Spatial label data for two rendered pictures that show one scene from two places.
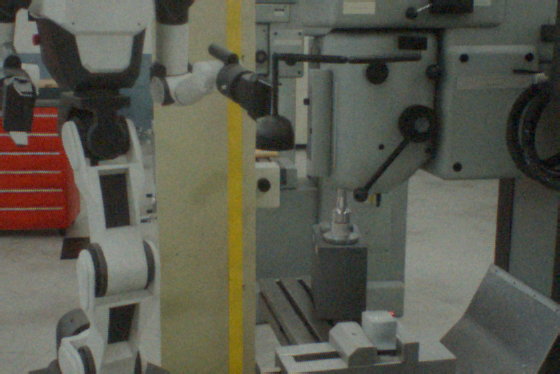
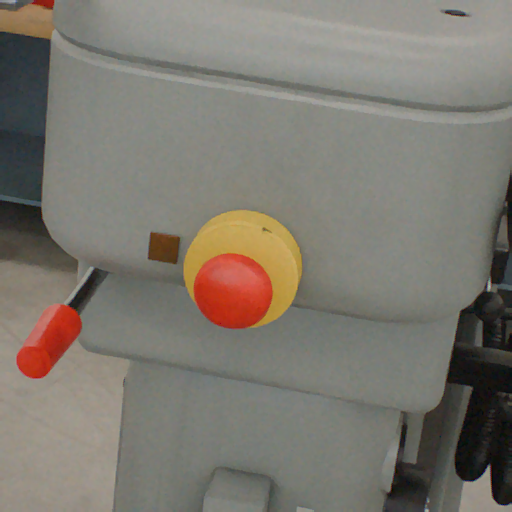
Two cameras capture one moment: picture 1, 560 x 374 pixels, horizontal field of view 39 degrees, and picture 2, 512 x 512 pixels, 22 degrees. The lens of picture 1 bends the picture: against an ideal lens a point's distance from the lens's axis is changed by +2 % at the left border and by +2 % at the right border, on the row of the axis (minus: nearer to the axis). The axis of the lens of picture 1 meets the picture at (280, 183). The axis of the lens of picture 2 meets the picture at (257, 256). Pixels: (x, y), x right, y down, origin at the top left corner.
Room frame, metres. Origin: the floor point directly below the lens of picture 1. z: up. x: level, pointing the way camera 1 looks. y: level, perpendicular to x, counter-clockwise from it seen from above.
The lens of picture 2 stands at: (1.27, 0.64, 2.05)
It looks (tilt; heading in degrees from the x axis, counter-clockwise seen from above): 23 degrees down; 290
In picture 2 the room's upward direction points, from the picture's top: 7 degrees clockwise
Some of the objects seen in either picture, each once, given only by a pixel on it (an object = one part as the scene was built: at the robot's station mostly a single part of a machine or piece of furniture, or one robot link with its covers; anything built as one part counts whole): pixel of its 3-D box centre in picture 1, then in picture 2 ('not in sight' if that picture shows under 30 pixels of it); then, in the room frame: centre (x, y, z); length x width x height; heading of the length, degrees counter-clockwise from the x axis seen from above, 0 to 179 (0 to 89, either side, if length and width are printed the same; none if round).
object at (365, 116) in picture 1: (374, 109); (255, 494); (1.54, -0.19, 1.47); 0.21 x 0.19 x 0.32; 13
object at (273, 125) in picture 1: (274, 131); not in sight; (1.39, 0.01, 1.45); 0.07 x 0.07 x 0.06
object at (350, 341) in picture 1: (352, 343); not in sight; (1.45, -0.15, 1.01); 0.12 x 0.06 x 0.04; 14
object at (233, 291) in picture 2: not in sight; (234, 287); (1.49, 0.06, 1.76); 0.04 x 0.03 x 0.04; 13
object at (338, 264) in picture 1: (337, 267); not in sight; (1.91, -0.15, 1.02); 0.22 x 0.12 x 0.20; 2
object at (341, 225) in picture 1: (341, 224); not in sight; (1.86, -0.15, 1.14); 0.05 x 0.05 x 0.06
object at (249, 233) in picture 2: not in sight; (243, 269); (1.49, 0.04, 1.76); 0.06 x 0.02 x 0.06; 13
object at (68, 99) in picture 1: (90, 122); not in sight; (2.09, 0.52, 1.37); 0.28 x 0.13 x 0.18; 31
